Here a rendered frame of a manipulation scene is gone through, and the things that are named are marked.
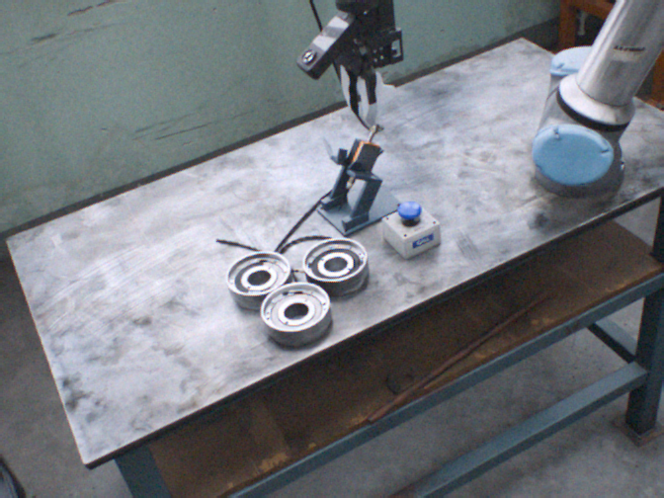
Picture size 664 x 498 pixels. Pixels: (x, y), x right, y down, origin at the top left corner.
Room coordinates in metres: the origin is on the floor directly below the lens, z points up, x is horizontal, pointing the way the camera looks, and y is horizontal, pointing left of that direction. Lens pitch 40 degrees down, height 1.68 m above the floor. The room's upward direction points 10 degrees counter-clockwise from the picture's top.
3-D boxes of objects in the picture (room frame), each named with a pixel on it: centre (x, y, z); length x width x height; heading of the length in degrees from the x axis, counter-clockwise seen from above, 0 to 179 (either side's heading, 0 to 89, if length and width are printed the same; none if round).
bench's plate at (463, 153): (1.20, -0.07, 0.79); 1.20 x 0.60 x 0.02; 112
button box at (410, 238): (1.05, -0.14, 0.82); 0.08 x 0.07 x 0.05; 112
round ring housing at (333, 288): (0.99, 0.00, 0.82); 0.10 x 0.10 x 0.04
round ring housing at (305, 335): (0.90, 0.07, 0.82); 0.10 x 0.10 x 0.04
